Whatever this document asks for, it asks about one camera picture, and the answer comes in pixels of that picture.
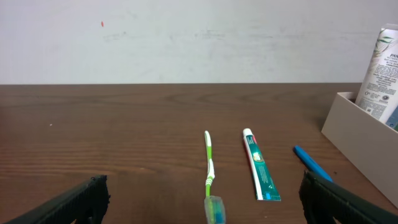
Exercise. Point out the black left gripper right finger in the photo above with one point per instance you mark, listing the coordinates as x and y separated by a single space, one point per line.
325 202

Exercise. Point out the green toothpaste tube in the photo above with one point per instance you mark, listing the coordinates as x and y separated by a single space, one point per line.
264 186

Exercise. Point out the white lotion tube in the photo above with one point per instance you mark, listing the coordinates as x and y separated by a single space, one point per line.
378 93

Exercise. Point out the white box with red bottom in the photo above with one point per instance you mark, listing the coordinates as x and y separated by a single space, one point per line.
367 143

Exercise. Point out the blue disposable razor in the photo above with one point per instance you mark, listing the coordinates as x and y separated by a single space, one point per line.
310 163

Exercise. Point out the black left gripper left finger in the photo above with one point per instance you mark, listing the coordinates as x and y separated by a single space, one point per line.
85 203

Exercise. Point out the green white toothbrush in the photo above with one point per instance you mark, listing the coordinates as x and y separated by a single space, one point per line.
214 207

